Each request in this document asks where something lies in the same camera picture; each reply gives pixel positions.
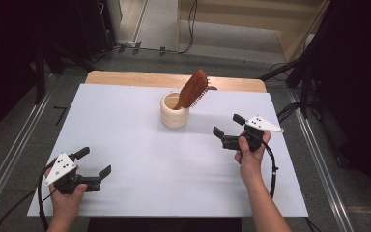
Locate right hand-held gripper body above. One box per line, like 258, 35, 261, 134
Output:
221, 114, 285, 153

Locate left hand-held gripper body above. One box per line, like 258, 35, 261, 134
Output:
43, 152, 103, 195

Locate cream ribbed cup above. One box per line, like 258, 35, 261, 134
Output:
159, 91, 191, 130

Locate brown wooden hairbrush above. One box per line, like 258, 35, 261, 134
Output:
173, 69, 211, 111

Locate person's left hand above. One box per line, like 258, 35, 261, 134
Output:
43, 166, 89, 223

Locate person's right hand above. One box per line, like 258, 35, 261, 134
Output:
233, 130, 272, 187

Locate white board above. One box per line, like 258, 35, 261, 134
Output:
27, 83, 309, 218

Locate person's dark clothing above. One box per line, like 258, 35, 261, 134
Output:
86, 217, 243, 232

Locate light wooden table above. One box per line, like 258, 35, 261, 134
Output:
85, 71, 268, 94

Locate light wooden shelf unit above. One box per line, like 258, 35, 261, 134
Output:
176, 0, 331, 64

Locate black curtain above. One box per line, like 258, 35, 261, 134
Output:
302, 0, 371, 216
0, 0, 78, 146

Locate black cabinet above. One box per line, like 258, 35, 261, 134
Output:
75, 0, 124, 62

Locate black floor cables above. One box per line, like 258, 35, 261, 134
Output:
269, 62, 305, 124

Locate thick black gripper cable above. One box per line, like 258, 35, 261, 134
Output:
37, 159, 58, 232

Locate metal floor rail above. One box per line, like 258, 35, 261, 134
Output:
0, 73, 56, 223
285, 88, 356, 232

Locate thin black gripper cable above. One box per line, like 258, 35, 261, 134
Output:
0, 188, 58, 232

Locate hanging black cable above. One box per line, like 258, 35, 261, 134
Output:
177, 0, 199, 55

